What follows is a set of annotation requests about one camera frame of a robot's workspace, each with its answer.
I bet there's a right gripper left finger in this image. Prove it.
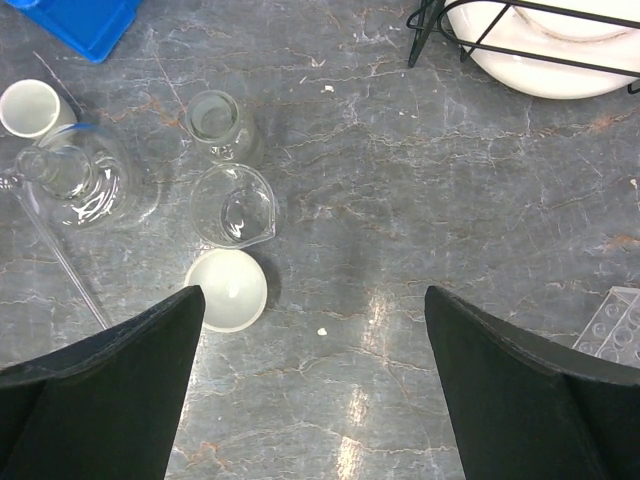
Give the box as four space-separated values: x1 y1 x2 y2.
1 286 205 479

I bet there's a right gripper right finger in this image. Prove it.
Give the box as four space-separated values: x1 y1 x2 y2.
425 286 639 479

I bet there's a round glass flask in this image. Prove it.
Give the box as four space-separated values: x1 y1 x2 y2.
15 123 147 231

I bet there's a small glass beaker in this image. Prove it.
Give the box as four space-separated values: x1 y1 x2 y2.
189 162 278 249

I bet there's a small glass bottle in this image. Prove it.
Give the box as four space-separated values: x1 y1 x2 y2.
185 90 264 167

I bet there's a small white crucible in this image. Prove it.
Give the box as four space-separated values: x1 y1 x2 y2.
1 79 77 140

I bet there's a blue plastic divided bin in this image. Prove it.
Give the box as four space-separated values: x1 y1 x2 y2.
5 0 142 63

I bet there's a clear acrylic tube rack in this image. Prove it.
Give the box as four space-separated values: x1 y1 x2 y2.
573 286 640 368

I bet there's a white ceramic plate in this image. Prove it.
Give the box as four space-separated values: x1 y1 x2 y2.
445 1 639 100

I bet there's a black wire basket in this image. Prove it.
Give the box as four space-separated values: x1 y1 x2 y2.
407 0 639 100

